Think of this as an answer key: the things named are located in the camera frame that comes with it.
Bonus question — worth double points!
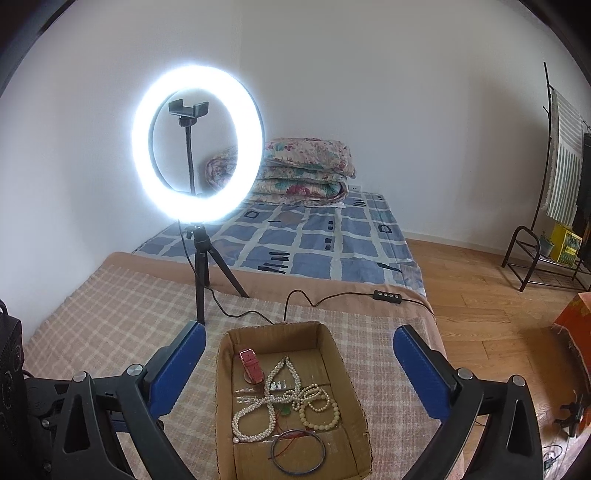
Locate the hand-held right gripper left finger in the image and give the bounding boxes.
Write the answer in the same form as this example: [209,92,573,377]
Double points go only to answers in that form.
[48,320,207,480]

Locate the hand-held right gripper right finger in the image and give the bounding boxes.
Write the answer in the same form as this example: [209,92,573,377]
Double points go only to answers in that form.
[392,324,543,480]

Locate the white pearl necklace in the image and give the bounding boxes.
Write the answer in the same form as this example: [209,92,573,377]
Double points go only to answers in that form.
[231,355,308,445]

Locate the cardboard box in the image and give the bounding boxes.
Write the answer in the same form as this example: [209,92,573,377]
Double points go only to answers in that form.
[215,320,372,480]

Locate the beige plaid blanket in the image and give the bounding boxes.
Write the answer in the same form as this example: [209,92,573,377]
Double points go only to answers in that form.
[21,265,444,480]

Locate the black tripod stand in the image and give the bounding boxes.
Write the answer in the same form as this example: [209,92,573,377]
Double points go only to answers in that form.
[185,223,250,326]

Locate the tan blanket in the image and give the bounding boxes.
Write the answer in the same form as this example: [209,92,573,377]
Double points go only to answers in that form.
[23,251,437,352]

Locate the thin metal bangle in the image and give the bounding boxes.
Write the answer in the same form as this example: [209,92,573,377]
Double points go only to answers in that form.
[269,429,328,474]

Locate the small black floor stand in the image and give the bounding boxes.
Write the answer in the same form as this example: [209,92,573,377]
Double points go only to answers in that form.
[554,392,583,437]

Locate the black metal clothes rack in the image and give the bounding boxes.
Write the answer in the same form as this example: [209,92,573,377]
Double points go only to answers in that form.
[502,62,591,292]

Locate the orange cloth covered furniture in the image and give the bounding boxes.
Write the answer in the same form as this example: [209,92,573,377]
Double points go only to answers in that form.
[551,292,591,370]

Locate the blue checked bed sheet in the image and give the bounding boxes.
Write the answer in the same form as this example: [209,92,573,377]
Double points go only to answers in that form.
[131,191,428,301]

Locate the yellow box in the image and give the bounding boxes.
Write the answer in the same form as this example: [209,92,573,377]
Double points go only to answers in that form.
[549,223,583,266]

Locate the folded floral quilt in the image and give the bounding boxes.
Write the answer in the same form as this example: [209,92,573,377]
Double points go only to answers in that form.
[205,137,358,204]

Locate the striped hanging cloth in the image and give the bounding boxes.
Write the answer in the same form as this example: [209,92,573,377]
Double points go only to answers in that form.
[545,90,585,224]

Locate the dark hanging clothes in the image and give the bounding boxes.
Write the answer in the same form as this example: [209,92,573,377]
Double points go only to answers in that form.
[573,134,591,232]

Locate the black phone holder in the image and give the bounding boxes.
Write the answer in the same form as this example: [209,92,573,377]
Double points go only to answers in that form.
[167,98,211,197]

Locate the pink watch strap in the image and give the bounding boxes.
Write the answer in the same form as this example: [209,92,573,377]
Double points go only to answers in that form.
[239,349,266,386]

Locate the cream bead bracelet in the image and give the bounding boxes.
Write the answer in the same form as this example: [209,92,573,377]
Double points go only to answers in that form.
[293,385,340,433]

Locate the black power cable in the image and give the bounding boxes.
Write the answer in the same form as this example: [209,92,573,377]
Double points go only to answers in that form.
[177,222,435,324]

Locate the white ring light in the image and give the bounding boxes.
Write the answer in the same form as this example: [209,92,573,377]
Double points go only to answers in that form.
[130,65,266,227]

